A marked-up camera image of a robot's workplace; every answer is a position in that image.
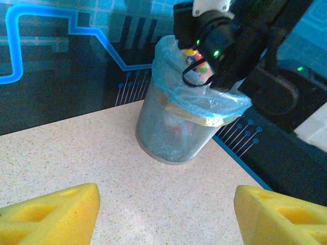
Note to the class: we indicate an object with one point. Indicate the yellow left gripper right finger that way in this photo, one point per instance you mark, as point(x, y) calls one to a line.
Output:
point(281, 222)

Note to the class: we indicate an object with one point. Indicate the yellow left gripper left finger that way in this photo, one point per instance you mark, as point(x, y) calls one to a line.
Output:
point(51, 219)

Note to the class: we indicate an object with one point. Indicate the pink bottle strawberry label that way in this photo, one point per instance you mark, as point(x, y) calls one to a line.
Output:
point(203, 69)

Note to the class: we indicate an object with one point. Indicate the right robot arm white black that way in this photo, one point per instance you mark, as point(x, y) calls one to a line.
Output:
point(270, 97)

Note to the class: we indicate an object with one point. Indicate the blue plastic bin liner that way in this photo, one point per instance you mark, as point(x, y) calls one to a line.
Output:
point(178, 86)

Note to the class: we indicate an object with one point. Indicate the grey mesh waste bin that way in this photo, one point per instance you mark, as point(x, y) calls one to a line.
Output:
point(163, 143)

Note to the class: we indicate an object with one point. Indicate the brown tape band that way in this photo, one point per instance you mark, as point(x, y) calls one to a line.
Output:
point(184, 114)

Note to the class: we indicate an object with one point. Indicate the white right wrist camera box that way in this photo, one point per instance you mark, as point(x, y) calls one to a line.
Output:
point(209, 6)

